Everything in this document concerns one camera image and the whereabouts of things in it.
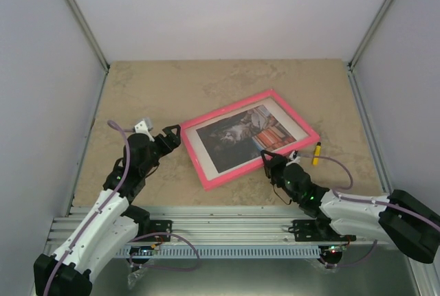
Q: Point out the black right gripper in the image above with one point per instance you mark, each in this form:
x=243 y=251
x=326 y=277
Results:
x=273 y=165

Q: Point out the left aluminium corner post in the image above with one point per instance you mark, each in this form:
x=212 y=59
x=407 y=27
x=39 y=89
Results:
x=88 y=34

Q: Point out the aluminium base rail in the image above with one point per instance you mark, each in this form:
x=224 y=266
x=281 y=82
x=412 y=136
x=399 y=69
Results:
x=237 y=225

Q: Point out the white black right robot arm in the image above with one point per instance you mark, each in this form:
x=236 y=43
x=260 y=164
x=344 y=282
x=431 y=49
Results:
x=397 y=218

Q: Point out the right aluminium corner post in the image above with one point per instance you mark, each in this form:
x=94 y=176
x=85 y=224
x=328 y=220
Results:
x=372 y=29

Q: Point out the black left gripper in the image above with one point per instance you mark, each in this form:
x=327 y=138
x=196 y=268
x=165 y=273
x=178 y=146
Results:
x=174 y=142

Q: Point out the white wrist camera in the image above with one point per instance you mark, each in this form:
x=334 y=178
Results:
x=144 y=126
x=293 y=158

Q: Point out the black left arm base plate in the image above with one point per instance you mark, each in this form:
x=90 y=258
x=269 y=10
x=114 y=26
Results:
x=155 y=226

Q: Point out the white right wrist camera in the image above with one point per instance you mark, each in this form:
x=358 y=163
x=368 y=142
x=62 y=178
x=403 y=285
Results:
x=293 y=158

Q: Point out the grey slotted cable duct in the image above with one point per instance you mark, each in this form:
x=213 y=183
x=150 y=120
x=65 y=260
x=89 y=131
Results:
x=175 y=251

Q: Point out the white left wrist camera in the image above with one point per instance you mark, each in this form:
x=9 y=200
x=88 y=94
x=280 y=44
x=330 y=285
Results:
x=144 y=126

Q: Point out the cat photo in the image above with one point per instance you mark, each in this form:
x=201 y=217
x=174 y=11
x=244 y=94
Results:
x=233 y=141

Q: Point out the aluminium corner post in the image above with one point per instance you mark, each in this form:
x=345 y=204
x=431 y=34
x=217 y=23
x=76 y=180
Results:
x=372 y=29
x=88 y=34

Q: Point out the yellow screwdriver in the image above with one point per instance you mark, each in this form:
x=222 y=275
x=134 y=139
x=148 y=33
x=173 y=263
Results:
x=316 y=154

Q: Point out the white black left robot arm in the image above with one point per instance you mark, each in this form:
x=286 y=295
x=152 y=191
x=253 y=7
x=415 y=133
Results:
x=112 y=221

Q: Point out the pink picture frame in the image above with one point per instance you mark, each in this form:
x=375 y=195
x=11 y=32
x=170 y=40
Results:
x=284 y=113

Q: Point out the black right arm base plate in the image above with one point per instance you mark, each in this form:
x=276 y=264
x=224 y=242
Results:
x=317 y=231

